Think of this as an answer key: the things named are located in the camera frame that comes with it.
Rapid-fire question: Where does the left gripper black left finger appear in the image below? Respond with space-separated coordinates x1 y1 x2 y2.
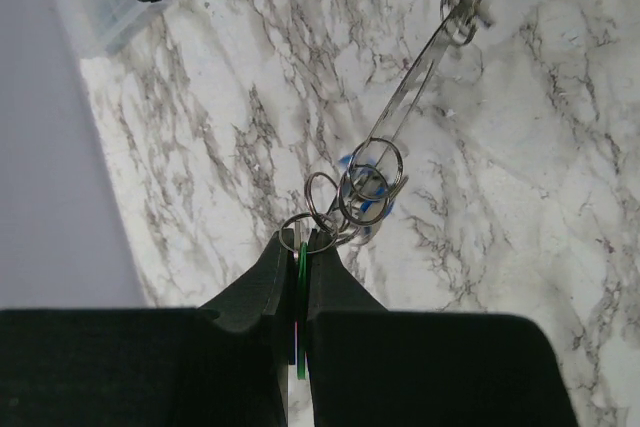
1 239 294 426

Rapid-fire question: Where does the blue keys bunch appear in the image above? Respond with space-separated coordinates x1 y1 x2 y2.
338 154 408 245

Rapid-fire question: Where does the green key tag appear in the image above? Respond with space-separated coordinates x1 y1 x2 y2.
295 242 308 380

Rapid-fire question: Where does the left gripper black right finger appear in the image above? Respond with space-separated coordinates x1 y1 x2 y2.
306 231 577 426

